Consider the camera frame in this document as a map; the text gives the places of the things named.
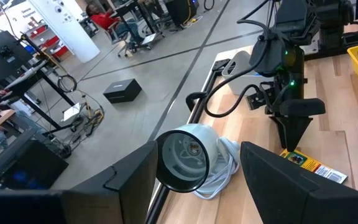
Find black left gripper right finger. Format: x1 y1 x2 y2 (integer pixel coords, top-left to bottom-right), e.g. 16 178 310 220
239 141 358 224

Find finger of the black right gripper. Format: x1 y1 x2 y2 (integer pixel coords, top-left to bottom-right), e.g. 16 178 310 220
283 116 313 153
268 115 290 149

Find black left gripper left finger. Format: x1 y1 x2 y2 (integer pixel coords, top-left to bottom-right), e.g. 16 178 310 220
0 140 159 224

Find yellow retail pack green label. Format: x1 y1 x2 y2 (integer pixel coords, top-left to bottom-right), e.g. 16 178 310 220
279 148 349 185

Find light grey plastic bin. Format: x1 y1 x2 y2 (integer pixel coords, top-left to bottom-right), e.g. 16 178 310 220
221 49 272 96

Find black computer tower blue fans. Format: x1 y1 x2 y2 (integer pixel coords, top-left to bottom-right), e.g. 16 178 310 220
0 139 70 191

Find white paper sheet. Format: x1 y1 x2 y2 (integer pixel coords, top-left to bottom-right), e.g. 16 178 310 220
61 102 82 123

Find white desk lamp black rim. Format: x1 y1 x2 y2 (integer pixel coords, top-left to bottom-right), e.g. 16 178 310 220
155 123 241 200

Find black box on floor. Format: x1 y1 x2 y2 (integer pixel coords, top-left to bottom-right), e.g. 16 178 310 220
102 78 143 105

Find black standing desk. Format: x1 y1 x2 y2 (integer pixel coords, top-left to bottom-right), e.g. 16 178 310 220
0 58 85 134

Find shelf with red bins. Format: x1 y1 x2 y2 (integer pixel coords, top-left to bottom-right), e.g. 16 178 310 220
25 21 74 62

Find black monitor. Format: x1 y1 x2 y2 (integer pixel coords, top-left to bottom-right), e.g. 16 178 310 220
0 30 34 82

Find office chair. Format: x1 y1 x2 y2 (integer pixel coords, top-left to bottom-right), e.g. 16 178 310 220
107 21 155 58

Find white round pillar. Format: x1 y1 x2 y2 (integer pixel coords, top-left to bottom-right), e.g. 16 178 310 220
28 0 101 64

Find black office desk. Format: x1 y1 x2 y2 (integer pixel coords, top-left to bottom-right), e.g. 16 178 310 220
113 0 167 50

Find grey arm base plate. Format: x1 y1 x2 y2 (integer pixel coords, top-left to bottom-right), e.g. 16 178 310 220
301 43 320 57

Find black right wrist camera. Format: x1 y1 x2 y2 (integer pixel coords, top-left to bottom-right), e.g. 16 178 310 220
249 36 292 78

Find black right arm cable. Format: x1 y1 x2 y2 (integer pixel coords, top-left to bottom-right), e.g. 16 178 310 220
203 0 288 119

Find black aluminium table frame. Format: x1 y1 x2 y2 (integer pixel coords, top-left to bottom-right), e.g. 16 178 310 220
144 27 358 224

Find black frame clamp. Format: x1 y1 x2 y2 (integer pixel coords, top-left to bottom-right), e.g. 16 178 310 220
185 91 210 113

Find floor cable bundle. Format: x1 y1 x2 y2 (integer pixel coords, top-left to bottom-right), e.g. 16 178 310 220
47 93 106 159

